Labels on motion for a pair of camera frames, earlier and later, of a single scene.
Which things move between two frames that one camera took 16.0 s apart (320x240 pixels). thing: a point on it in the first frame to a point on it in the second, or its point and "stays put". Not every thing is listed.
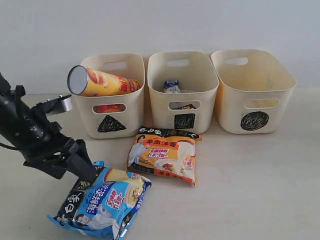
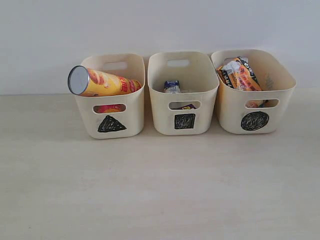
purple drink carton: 188,106 stays put
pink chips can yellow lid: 108,108 stays put
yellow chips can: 87,82 stays put
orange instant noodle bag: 167,152 to 236,73
